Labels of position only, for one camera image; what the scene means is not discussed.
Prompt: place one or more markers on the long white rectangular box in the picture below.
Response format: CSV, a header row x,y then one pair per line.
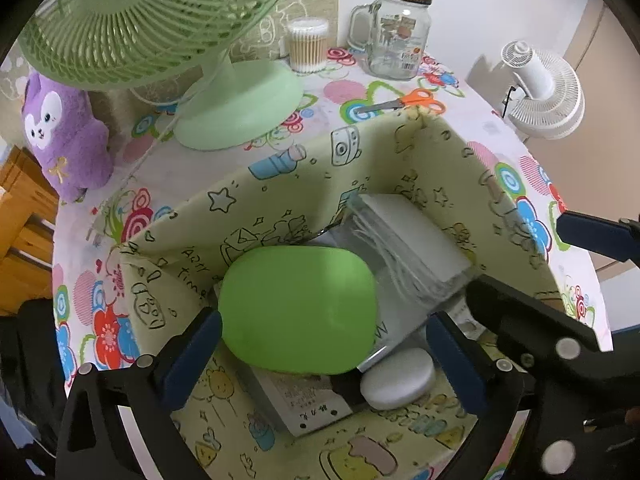
x,y
295,402

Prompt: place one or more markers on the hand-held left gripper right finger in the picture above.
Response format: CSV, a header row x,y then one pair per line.
x,y
455,360

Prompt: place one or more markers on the white face mask pack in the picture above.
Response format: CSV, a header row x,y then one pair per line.
x,y
420,240

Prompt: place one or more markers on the white standing fan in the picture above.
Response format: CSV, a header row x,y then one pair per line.
x,y
545,95

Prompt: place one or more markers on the beige wooden cabinet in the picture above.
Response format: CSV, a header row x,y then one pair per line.
x,y
600,110

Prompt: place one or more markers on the yellow printed storage box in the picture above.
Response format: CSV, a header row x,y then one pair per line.
x,y
280,195

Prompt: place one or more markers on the purple plush toy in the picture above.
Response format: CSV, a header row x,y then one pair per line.
x,y
60,135

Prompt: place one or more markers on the clear plastic packet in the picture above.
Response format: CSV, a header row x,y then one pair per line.
x,y
400,312

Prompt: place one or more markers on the floral tablecloth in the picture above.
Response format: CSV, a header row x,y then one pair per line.
x,y
150,220

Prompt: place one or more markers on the cotton swab container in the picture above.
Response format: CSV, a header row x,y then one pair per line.
x,y
307,47

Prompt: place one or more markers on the green desk fan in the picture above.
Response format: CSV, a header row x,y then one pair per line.
x,y
150,25

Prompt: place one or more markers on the white round puck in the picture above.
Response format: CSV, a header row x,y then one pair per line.
x,y
397,380

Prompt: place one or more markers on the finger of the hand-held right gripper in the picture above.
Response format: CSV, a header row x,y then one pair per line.
x,y
530,320
590,235

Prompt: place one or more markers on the glass mug jar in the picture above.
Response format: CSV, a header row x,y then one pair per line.
x,y
395,45

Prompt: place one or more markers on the green rounded case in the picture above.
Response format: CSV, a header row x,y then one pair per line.
x,y
295,310

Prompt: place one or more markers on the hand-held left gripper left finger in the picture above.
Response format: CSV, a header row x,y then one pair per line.
x,y
192,360

